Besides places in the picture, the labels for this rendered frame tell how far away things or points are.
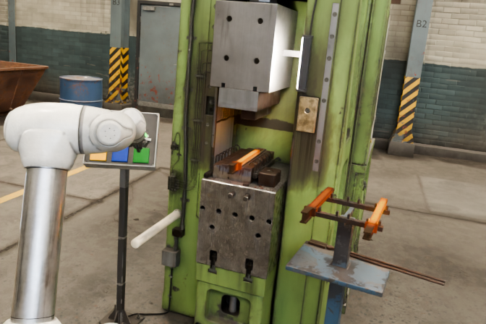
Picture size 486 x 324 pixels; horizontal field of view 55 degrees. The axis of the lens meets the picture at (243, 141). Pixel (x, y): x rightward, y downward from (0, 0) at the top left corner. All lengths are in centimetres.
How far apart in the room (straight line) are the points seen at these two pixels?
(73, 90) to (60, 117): 535
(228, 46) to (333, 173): 80
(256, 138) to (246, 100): 56
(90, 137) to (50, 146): 10
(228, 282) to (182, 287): 45
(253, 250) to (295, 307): 46
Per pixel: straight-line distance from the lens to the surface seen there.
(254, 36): 217
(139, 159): 228
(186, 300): 284
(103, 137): 122
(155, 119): 235
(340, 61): 223
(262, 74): 216
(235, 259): 236
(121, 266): 265
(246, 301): 251
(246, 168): 225
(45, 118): 127
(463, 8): 809
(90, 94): 663
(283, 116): 265
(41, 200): 127
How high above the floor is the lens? 160
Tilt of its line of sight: 12 degrees down
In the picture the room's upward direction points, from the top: 5 degrees clockwise
